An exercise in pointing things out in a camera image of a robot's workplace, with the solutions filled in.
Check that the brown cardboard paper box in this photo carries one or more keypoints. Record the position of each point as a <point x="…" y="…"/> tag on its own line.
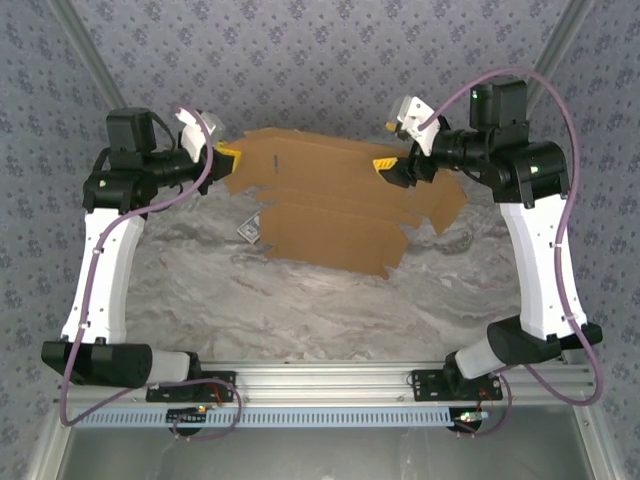
<point x="325" y="235"/>

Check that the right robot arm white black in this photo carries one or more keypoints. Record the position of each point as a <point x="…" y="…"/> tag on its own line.
<point x="540" y="280"/>

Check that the small black controller board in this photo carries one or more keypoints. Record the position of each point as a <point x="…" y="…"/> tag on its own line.
<point x="185" y="416"/>
<point x="462" y="424"/>

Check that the grey metal panel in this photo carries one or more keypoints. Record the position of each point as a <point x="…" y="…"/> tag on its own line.
<point x="325" y="455"/>

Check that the aluminium frame post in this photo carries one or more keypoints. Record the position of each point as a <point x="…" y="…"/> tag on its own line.
<point x="86" y="40"/>
<point x="560" y="40"/>

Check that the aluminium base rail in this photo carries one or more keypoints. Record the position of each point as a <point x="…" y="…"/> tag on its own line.
<point x="325" y="385"/>

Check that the aluminium lower frame bar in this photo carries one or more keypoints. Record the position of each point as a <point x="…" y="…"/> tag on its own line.
<point x="52" y="450"/>
<point x="595" y="450"/>

